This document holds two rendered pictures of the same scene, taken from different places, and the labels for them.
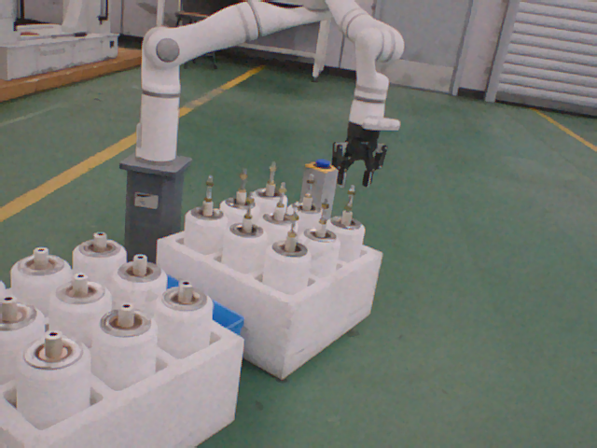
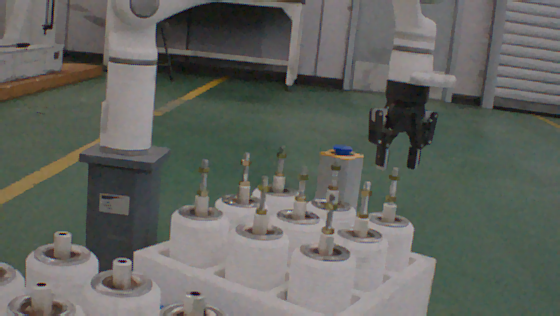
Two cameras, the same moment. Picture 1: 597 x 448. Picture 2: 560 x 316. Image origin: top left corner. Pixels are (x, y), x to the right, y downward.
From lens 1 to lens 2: 0.25 m
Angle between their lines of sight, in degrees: 9
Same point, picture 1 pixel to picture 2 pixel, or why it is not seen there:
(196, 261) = (190, 278)
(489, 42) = (480, 43)
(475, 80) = (469, 85)
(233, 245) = (243, 251)
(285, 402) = not seen: outside the picture
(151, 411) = not seen: outside the picture
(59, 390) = not seen: outside the picture
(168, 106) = (143, 76)
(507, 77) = (504, 81)
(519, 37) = (511, 37)
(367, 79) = (412, 23)
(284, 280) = (322, 295)
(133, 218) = (97, 229)
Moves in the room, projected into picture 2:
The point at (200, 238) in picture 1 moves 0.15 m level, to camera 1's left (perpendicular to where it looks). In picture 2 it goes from (193, 246) to (102, 235)
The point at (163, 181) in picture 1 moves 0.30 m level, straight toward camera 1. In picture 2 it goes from (136, 176) to (143, 229)
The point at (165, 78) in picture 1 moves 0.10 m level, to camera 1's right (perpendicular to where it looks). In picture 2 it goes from (139, 42) to (191, 47)
